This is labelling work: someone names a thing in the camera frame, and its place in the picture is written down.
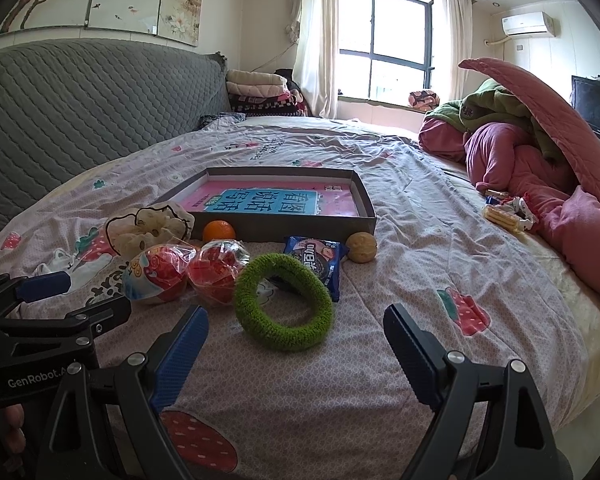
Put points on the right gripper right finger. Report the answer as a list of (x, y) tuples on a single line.
[(489, 421)]

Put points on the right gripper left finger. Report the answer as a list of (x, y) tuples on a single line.
[(147, 382)]

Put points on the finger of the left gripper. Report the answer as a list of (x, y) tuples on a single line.
[(89, 323), (16, 291)]

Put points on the red white toy egg package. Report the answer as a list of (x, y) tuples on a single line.
[(156, 275)]

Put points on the cream plush scrunchie toy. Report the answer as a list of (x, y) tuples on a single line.
[(133, 231)]

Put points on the orange tangerine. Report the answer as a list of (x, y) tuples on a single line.
[(217, 230)]

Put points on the blue cookie packet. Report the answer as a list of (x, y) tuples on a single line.
[(322, 257)]

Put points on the brown walnut ball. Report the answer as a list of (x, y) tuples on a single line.
[(362, 247)]

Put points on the left hand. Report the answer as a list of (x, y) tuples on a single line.
[(14, 436)]

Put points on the pink strawberry bed sheet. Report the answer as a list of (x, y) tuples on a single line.
[(342, 409)]

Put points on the grey quilted headboard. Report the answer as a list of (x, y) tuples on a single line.
[(69, 105)]

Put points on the grey cardboard tray box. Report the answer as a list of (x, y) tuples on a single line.
[(276, 227)]

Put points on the snack wrappers pile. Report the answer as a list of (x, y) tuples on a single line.
[(509, 212)]

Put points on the pink blue book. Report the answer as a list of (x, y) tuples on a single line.
[(301, 198)]

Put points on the pink quilt pile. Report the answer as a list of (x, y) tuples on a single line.
[(517, 135)]

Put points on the dark blue cloth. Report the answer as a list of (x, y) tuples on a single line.
[(221, 120)]

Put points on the folded blankets stack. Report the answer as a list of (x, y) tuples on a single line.
[(266, 94)]

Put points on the green blanket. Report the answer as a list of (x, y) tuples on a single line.
[(492, 102)]

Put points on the pink bag on windowsill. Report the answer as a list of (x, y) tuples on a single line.
[(423, 100)]

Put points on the black television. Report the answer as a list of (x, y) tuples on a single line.
[(585, 99)]

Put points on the right white curtain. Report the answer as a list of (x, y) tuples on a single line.
[(457, 45)]

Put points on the white curtain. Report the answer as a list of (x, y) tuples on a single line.
[(457, 45), (315, 67)]

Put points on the dark framed window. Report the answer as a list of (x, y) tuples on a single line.
[(385, 48)]

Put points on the white air conditioner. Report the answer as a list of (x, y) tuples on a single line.
[(535, 23)]

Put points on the left white curtain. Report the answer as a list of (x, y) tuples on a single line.
[(315, 67)]

